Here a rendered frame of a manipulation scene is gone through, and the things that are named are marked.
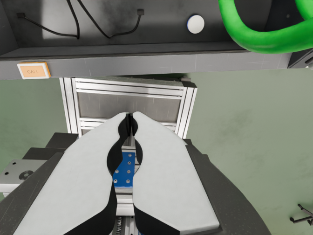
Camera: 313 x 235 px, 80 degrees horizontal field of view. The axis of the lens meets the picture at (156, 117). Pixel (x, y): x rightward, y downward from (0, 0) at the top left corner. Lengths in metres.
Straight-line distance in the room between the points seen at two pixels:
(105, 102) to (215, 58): 0.97
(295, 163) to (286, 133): 0.48
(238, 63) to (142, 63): 0.20
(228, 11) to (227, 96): 1.44
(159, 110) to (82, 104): 0.51
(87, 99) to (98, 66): 0.90
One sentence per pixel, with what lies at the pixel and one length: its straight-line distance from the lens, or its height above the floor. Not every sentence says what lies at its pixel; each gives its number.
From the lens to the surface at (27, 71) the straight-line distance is 0.45.
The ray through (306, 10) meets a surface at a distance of 0.25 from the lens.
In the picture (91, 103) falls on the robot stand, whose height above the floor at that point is 0.21.
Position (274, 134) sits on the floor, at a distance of 2.09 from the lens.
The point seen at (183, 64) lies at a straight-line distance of 0.41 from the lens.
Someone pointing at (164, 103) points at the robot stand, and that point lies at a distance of 1.28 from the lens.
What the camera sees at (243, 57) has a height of 0.95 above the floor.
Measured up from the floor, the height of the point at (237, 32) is 1.17.
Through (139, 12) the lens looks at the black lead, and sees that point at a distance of 0.50.
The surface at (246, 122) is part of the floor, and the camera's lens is 1.85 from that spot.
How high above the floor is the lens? 1.34
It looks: 58 degrees down
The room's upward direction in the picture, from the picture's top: 172 degrees clockwise
